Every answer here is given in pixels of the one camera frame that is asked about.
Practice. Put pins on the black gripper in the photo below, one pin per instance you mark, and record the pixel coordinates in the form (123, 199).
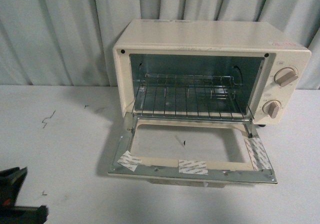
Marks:
(11, 181)

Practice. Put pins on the cream glass oven door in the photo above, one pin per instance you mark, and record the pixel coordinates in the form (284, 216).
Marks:
(186, 171)

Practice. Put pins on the cream Toshiba toaster oven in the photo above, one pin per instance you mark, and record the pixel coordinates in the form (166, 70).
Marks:
(251, 52)

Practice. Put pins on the lower beige oven knob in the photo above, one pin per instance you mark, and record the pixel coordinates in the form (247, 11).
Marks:
(272, 108)

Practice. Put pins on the beige oven knob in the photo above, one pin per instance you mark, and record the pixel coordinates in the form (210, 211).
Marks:
(272, 108)
(285, 76)

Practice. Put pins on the upper beige oven knob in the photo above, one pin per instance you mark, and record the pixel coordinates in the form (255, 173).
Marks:
(285, 76)

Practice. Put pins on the pale green curtain backdrop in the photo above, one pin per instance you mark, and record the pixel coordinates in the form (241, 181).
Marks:
(69, 42)

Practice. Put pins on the wire oven rack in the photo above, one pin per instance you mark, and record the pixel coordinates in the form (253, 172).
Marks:
(193, 97)

